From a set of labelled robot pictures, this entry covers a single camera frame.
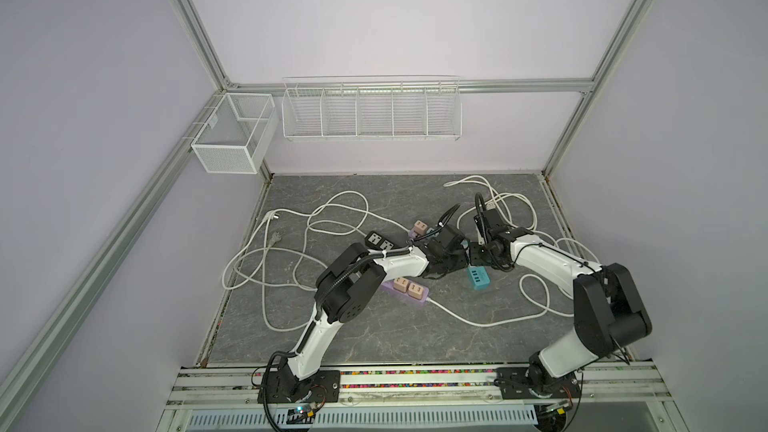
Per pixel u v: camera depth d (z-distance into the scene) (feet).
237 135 3.33
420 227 3.16
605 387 2.44
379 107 3.23
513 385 2.41
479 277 2.93
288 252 3.20
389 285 2.87
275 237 3.32
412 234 3.25
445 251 2.48
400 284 2.77
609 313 1.48
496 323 2.74
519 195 3.71
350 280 1.86
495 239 2.22
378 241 3.22
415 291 2.71
